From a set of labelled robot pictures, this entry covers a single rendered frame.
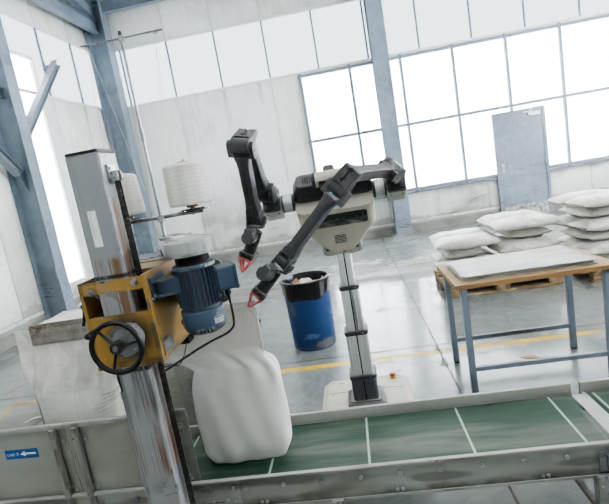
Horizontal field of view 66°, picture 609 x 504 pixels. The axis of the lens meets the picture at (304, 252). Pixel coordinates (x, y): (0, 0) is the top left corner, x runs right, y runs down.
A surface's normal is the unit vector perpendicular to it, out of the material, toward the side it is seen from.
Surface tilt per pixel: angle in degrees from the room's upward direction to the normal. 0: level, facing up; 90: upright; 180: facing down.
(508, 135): 90
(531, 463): 90
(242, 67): 90
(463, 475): 90
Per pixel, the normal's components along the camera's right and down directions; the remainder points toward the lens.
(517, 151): -0.09, 0.18
